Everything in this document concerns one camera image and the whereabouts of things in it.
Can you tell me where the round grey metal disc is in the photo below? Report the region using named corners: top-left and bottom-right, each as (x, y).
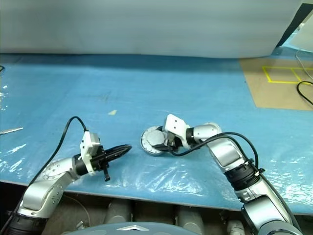
top-left (140, 125), bottom-right (170, 157)

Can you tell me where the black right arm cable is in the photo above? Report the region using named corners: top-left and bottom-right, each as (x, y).
top-left (170, 132), bottom-right (265, 173)

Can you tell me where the thin white cable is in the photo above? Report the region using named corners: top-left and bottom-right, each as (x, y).
top-left (295, 48), bottom-right (313, 81)

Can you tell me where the silver hinged motor lid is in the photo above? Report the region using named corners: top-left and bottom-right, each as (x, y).
top-left (141, 126), bottom-right (169, 154)

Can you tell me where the grey rounded shape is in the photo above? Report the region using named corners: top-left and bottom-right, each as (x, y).
top-left (176, 206), bottom-right (205, 230)
top-left (104, 198), bottom-right (133, 224)
top-left (226, 219), bottom-right (246, 235)

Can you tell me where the brown cardboard sheet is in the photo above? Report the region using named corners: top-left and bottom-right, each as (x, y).
top-left (239, 56), bottom-right (313, 111)

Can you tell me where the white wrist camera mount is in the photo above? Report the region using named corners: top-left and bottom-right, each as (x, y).
top-left (80, 131), bottom-right (101, 176)
top-left (164, 114), bottom-right (191, 148)

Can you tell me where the white backdrop board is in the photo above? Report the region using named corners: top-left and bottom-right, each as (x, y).
top-left (0, 0), bottom-right (306, 61)

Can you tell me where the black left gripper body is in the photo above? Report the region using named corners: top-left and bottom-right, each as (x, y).
top-left (90, 144), bottom-right (111, 182)

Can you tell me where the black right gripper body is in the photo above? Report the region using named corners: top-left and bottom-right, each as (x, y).
top-left (167, 131), bottom-right (184, 153)

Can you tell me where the slim silver metal tool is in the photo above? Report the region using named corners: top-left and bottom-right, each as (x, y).
top-left (0, 127), bottom-right (24, 135)

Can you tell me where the yellow tape rectangle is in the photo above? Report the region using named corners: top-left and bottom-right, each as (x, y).
top-left (262, 65), bottom-right (313, 84)

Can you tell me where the black looped cable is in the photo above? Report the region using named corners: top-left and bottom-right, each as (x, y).
top-left (296, 81), bottom-right (313, 106)

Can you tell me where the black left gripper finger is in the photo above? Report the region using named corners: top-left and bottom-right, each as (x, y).
top-left (105, 144), bottom-right (133, 156)
top-left (107, 150), bottom-right (130, 163)

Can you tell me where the grey robot torso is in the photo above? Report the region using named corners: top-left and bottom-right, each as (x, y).
top-left (74, 221), bottom-right (196, 235)

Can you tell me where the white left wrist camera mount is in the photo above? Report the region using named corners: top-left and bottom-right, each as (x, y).
top-left (80, 131), bottom-right (101, 176)

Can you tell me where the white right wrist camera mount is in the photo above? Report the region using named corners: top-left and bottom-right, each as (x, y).
top-left (164, 114), bottom-right (191, 148)

